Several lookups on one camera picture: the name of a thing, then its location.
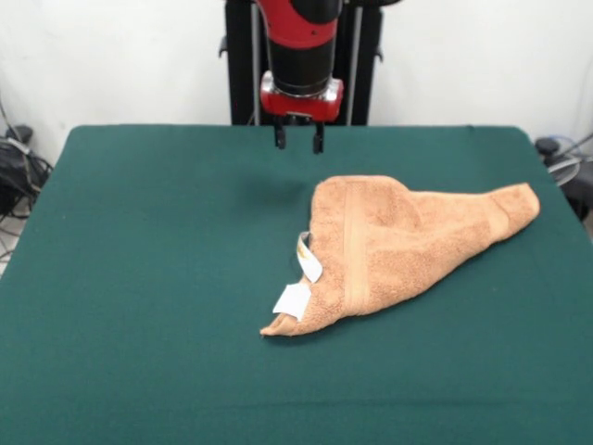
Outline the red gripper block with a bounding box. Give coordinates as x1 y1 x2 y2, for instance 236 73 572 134
259 70 345 155

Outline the tan terry towel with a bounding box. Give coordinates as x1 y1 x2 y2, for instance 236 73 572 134
259 174 542 338

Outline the dark green table cloth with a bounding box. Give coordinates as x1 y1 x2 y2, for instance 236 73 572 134
0 123 593 445

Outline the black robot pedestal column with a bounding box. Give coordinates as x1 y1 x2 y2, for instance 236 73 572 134
218 0 385 126

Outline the black pedestal caster foot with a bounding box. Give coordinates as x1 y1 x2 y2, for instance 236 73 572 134
5 124 34 143
535 137 562 157

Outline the tangle of black cables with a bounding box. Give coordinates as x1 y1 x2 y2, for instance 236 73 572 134
0 138 55 223
546 133 593 223

